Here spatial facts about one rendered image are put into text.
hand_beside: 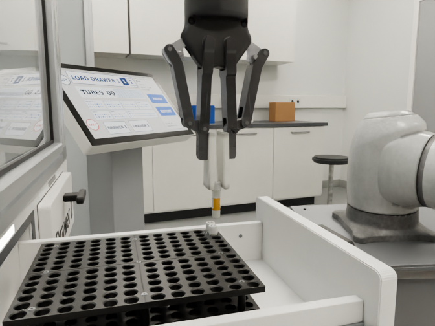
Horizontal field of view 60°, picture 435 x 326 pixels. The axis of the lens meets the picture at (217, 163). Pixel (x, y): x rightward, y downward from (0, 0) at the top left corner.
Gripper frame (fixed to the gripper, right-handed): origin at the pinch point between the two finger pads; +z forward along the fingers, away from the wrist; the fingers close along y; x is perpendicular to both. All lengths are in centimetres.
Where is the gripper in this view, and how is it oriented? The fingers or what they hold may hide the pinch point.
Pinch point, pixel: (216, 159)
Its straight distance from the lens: 47.0
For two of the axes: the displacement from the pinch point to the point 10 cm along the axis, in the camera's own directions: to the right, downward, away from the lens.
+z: 0.0, 9.9, 1.5
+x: 2.7, 1.4, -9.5
